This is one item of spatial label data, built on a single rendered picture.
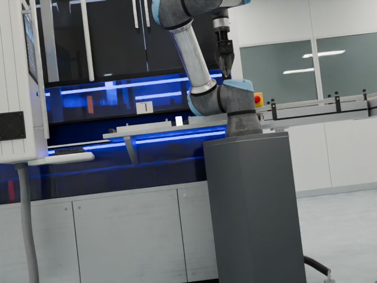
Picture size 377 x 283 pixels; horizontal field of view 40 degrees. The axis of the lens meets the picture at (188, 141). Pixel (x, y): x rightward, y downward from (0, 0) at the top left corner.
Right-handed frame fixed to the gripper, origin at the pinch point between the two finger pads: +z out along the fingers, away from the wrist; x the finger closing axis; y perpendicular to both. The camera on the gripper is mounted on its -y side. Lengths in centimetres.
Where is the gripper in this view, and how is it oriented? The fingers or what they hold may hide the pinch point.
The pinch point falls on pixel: (226, 73)
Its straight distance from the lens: 242.4
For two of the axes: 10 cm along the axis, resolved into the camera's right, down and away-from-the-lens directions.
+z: 1.2, 9.9, -0.3
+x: 9.9, -1.2, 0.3
